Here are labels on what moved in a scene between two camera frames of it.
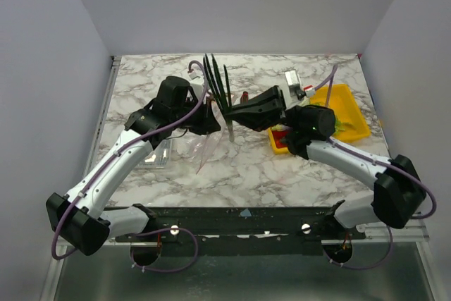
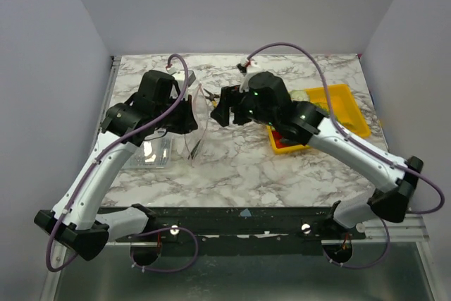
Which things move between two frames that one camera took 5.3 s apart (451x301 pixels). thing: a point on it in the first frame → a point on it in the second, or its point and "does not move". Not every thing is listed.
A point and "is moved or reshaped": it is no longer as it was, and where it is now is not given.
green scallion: [222, 94] → [193, 149]
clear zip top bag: [208, 143] is moved or reshaped
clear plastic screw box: [159, 158] does not move
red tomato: [277, 134] does not move
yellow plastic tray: [349, 123] does not move
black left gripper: [208, 123] → [188, 123]
